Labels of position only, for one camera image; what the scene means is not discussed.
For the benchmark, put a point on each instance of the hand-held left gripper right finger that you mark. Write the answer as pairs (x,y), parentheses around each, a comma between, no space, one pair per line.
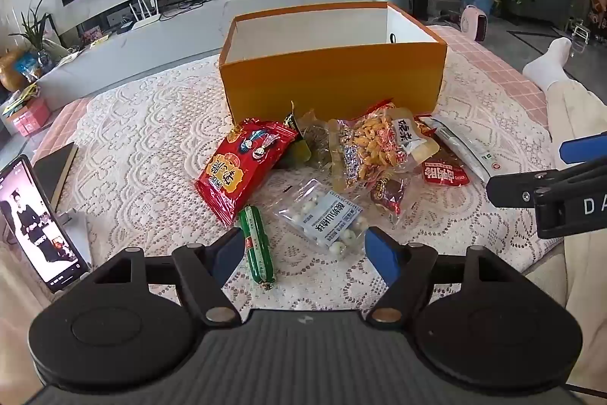
(381,255)

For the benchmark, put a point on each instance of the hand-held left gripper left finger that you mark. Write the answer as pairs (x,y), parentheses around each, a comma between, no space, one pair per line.
(227,255)

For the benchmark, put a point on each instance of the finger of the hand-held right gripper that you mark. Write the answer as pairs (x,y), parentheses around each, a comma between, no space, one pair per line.
(585,149)
(517,189)

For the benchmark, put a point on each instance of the green sausage stick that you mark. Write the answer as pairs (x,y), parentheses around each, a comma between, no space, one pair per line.
(256,243)

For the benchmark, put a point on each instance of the dark red date packet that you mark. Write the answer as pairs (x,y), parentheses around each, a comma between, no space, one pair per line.
(386,194)

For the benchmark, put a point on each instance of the white long snack packet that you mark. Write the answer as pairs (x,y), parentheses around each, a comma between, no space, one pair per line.
(469,149)

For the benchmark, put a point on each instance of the clear bag of white candies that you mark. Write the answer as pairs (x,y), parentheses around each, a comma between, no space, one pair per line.
(327,215)

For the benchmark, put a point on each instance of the red spicy strip packet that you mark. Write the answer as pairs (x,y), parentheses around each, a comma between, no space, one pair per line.
(443,172)

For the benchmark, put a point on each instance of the red cartoon snack packet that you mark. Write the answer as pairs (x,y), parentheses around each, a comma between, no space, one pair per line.
(242,167)

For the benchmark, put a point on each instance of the orange shrimp stick chips packet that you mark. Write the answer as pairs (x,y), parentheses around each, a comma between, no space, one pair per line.
(374,144)

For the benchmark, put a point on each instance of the tan pickle packet white label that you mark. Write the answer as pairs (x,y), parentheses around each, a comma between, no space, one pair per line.
(412,134)

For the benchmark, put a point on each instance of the olive pickled vegetable packet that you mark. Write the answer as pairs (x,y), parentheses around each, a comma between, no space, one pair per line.
(310,139)

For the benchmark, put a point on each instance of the orange cardboard box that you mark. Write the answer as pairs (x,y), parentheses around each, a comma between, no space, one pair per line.
(332,77)

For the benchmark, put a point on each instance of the person's white socked foot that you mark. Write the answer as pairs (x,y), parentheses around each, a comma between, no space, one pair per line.
(547,63)

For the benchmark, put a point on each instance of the pink checked mat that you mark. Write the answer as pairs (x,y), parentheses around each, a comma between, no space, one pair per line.
(493,73)

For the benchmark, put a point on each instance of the white lace tablecloth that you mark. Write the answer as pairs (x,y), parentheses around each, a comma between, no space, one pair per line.
(156,139)

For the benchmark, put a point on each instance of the pink fan heater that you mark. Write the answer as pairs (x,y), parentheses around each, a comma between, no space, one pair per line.
(476,23)

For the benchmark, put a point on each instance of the black notebook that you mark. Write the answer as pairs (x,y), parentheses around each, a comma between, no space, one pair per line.
(54,172)

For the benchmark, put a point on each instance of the black smartphone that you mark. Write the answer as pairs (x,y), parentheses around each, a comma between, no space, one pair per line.
(38,224)

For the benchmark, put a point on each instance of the white marble television cabinet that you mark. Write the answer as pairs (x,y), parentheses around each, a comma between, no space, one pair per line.
(189,39)

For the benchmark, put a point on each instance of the pink cardboard box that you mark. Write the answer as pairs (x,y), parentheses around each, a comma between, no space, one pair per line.
(31,118)

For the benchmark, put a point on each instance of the white router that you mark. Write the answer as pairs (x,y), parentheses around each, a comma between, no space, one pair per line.
(144,23)

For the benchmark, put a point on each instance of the orange round vase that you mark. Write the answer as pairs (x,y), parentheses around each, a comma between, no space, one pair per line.
(12,73)

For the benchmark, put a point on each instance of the small potted plant in vase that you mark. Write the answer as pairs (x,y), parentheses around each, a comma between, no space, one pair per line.
(35,30)

